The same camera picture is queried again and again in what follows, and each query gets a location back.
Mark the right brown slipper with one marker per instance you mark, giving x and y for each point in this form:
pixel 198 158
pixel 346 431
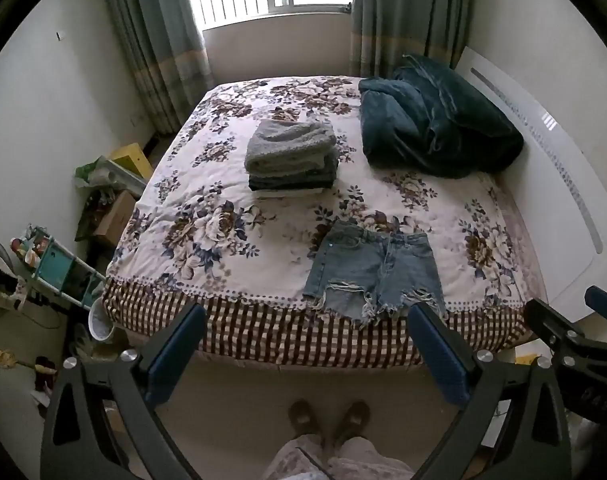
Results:
pixel 352 424

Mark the white headboard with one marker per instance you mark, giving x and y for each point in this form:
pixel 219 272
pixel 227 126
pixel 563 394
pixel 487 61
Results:
pixel 559 196

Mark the brown cardboard box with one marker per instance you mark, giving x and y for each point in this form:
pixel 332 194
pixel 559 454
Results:
pixel 112 225

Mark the right green curtain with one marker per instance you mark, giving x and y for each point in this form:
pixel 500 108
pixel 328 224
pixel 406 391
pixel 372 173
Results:
pixel 384 32

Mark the yellow box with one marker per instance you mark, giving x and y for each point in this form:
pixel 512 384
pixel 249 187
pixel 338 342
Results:
pixel 132 158

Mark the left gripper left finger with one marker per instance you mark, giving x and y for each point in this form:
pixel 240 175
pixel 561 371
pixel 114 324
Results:
pixel 78 442

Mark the blue denim shorts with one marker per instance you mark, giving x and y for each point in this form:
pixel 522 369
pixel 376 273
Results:
pixel 367 276

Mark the grey fleece folded garment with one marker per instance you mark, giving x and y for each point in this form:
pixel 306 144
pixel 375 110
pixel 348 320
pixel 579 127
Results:
pixel 279 148

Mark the green curtain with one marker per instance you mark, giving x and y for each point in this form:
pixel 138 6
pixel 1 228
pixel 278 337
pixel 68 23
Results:
pixel 167 56
pixel 384 32

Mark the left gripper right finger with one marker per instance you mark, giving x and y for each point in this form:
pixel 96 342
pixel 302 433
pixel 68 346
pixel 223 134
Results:
pixel 534 440

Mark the dark folded clothes stack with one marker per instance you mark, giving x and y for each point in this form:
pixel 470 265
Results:
pixel 305 180

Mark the left brown slipper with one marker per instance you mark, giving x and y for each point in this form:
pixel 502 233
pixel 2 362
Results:
pixel 304 423

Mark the brown slipper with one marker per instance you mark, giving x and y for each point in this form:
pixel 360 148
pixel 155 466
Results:
pixel 304 423
pixel 352 424

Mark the green plastic bag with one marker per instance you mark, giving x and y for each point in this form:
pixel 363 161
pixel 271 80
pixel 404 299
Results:
pixel 95 174

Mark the teal rack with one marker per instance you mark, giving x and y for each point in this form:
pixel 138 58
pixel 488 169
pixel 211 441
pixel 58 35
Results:
pixel 54 268

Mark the left green curtain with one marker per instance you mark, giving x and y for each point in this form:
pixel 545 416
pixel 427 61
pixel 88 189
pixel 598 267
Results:
pixel 167 56

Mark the white bucket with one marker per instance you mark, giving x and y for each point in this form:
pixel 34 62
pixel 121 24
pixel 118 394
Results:
pixel 101 327

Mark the dark teal blanket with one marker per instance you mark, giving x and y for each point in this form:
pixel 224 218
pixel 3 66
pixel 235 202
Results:
pixel 428 118

